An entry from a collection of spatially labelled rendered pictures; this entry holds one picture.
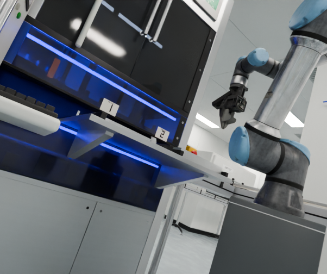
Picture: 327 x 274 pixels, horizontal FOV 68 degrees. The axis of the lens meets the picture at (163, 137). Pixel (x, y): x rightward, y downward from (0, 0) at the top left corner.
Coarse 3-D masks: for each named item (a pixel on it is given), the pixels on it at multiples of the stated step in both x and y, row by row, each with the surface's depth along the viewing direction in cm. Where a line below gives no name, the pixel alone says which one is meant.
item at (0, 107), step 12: (0, 96) 46; (0, 108) 46; (12, 108) 46; (24, 108) 48; (12, 120) 59; (24, 120) 48; (36, 120) 48; (48, 120) 49; (36, 132) 78; (48, 132) 56
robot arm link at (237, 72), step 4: (244, 56) 114; (240, 60) 115; (236, 64) 116; (240, 64) 111; (236, 68) 114; (240, 68) 112; (236, 72) 113; (240, 72) 112; (244, 72) 111; (232, 76) 115; (244, 76) 112; (248, 76) 113
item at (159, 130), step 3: (159, 129) 135; (162, 129) 136; (156, 132) 134; (159, 132) 135; (162, 132) 136; (165, 132) 137; (168, 132) 139; (156, 135) 134; (159, 135) 135; (162, 135) 136; (165, 135) 137; (159, 138) 135; (162, 138) 136; (165, 138) 137
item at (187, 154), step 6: (186, 150) 98; (186, 156) 98; (192, 156) 100; (198, 156) 102; (198, 162) 102; (204, 162) 104; (210, 162) 106; (210, 168) 106; (216, 168) 108; (222, 168) 110
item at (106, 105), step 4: (104, 100) 116; (108, 100) 117; (104, 104) 116; (108, 104) 118; (116, 104) 120; (100, 108) 115; (104, 108) 116; (108, 108) 118; (112, 108) 119; (116, 108) 120; (108, 112) 118; (112, 112) 119; (116, 112) 120
